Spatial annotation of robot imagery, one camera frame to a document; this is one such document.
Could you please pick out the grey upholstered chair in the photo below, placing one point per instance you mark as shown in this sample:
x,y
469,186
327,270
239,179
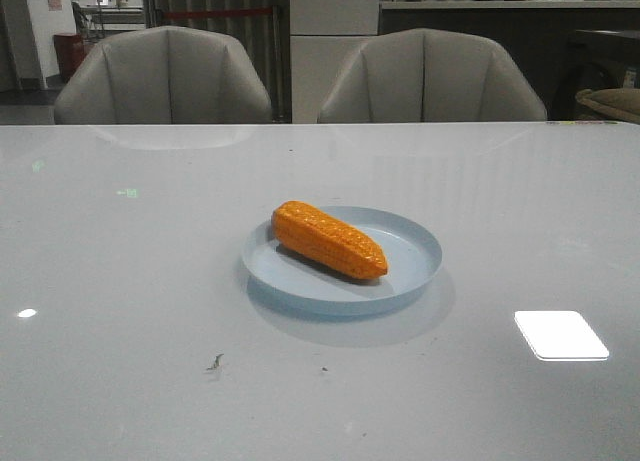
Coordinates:
x,y
428,75
165,75

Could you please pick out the tan cushion at right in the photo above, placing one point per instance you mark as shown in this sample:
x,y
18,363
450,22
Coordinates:
x,y
619,104

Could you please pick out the pink wall notice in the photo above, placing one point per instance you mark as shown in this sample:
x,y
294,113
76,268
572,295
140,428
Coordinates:
x,y
54,5

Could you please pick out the dark grey sideboard counter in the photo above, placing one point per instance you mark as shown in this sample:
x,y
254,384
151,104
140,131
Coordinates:
x,y
561,47

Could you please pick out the light blue round plate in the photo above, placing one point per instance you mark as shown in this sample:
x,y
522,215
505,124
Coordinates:
x,y
414,257

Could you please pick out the white refrigerator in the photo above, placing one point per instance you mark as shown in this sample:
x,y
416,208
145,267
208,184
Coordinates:
x,y
322,32

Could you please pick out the red fire extinguisher box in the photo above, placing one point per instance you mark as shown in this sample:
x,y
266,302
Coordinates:
x,y
71,49

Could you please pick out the grey upholstered chair left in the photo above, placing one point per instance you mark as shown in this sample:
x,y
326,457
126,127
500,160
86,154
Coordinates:
x,y
165,75

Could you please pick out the distant white table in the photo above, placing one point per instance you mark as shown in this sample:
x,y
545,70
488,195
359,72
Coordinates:
x,y
112,19

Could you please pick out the red barrier belt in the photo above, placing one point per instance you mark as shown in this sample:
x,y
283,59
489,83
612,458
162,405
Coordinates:
x,y
210,14

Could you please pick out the orange toy corn cob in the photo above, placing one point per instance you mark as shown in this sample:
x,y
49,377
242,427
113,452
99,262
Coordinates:
x,y
314,234

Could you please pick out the grey upholstered chair right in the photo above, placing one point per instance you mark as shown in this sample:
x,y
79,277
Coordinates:
x,y
428,75

